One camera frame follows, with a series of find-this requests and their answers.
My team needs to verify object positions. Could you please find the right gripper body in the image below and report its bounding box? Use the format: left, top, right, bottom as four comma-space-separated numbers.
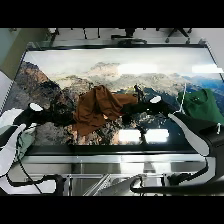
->
120, 103, 144, 126

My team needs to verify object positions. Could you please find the brown T-shirt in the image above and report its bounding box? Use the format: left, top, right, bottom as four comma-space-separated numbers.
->
71, 84, 139, 138

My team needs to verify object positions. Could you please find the green T-shirt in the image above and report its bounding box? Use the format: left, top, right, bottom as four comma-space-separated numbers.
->
176, 87, 224, 127

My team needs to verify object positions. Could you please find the black office chair base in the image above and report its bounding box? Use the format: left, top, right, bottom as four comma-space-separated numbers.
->
110, 27, 148, 47
164, 27, 194, 44

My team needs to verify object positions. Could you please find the pale green garment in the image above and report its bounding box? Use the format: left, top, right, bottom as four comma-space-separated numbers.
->
0, 125, 37, 162

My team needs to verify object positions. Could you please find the silver frame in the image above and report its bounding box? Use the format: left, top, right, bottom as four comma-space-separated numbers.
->
9, 152, 216, 197

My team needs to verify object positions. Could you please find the black cable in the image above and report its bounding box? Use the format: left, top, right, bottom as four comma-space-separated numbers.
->
168, 164, 210, 186
14, 141, 45, 196

